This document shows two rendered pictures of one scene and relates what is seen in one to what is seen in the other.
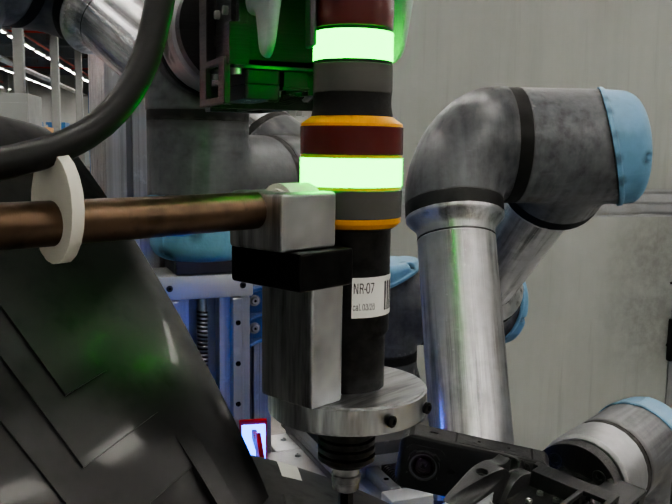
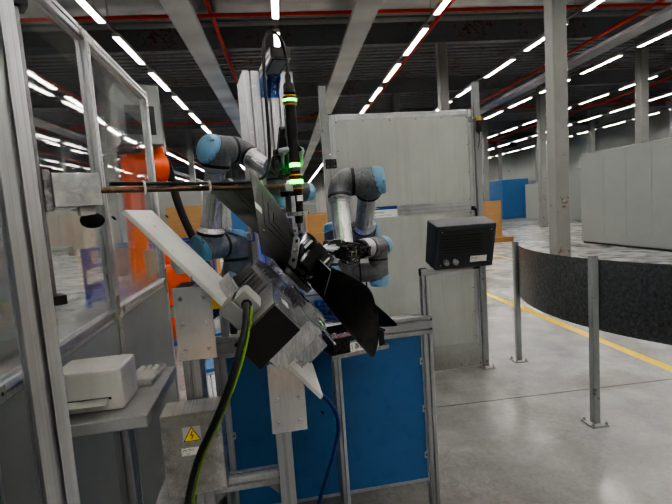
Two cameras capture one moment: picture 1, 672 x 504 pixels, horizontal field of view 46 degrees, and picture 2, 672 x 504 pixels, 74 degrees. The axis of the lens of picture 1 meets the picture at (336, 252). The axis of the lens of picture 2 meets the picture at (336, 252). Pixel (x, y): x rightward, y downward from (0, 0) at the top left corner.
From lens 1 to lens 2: 1.07 m
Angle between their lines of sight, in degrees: 4
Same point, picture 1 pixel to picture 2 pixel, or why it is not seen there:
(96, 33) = (252, 163)
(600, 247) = not seen: hidden behind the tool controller
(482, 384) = (344, 234)
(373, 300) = (299, 198)
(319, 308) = (291, 198)
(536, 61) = (407, 155)
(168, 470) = not seen: hidden behind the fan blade
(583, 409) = (440, 290)
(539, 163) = (357, 184)
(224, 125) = (281, 180)
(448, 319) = (336, 221)
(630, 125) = (378, 174)
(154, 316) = not seen: hidden behind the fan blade
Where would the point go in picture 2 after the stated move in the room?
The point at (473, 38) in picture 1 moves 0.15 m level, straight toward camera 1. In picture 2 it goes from (381, 149) to (378, 147)
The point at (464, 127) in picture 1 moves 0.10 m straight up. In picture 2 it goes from (338, 177) to (337, 152)
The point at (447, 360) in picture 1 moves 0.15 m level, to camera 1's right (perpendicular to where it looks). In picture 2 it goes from (336, 230) to (374, 227)
